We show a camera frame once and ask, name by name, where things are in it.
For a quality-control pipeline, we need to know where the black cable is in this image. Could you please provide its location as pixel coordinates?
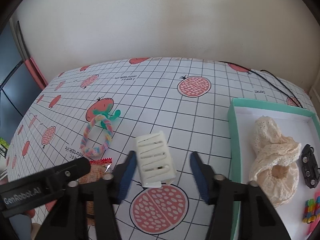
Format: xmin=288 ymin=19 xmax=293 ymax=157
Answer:
xmin=217 ymin=60 xmax=304 ymax=110

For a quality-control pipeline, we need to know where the cream lace scrunchie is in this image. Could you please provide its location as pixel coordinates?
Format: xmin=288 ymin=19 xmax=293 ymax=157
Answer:
xmin=249 ymin=116 xmax=302 ymax=207

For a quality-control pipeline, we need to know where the colourful building block toy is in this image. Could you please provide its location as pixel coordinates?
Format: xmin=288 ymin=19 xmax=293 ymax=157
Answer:
xmin=302 ymin=198 xmax=315 ymax=224

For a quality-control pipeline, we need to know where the green plastic hair clip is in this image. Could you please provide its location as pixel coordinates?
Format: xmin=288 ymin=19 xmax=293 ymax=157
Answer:
xmin=99 ymin=109 xmax=121 ymax=121

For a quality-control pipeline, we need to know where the black toy car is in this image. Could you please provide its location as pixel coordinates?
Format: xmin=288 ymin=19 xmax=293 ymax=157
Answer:
xmin=301 ymin=144 xmax=319 ymax=189

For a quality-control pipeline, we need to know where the pastel twisted chenille ring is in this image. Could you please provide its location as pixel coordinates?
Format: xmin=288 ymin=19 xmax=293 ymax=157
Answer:
xmin=80 ymin=114 xmax=114 ymax=159

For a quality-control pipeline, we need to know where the orange wafer snack packet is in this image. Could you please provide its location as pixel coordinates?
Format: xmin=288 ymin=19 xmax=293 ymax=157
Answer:
xmin=79 ymin=158 xmax=112 ymax=226

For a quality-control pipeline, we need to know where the pink hair roller clip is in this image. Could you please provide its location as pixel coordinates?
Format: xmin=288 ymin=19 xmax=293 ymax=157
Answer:
xmin=308 ymin=191 xmax=320 ymax=234

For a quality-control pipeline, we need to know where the person's hand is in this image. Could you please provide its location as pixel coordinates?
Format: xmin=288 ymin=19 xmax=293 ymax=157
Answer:
xmin=24 ymin=209 xmax=41 ymax=240

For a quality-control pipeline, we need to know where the white plastic hair claw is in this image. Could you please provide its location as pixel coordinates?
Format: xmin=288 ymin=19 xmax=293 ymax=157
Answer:
xmin=136 ymin=131 xmax=177 ymax=188

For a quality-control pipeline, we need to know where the teal white box tray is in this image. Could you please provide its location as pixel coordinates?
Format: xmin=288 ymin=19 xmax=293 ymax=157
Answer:
xmin=227 ymin=98 xmax=319 ymax=239

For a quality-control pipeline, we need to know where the pomegranate grid tablecloth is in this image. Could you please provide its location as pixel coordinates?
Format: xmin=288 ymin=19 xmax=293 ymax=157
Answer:
xmin=6 ymin=58 xmax=315 ymax=239

